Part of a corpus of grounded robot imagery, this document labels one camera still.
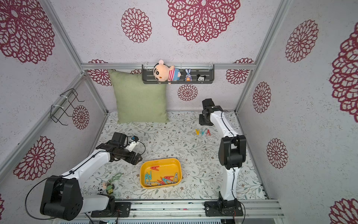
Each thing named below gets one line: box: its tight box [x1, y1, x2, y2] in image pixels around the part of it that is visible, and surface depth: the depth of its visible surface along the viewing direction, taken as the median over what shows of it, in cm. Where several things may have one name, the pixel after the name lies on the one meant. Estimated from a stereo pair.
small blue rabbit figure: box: [184, 68, 193, 82], surface depth 93 cm
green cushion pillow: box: [107, 69, 171, 125], surface depth 99 cm
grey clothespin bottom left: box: [145, 181, 163, 187], surface depth 83 cm
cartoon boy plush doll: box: [153, 59, 182, 85], surface depth 87 cm
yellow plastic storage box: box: [139, 158, 183, 189], surface depth 89 cm
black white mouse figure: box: [196, 73, 207, 82], surface depth 94 cm
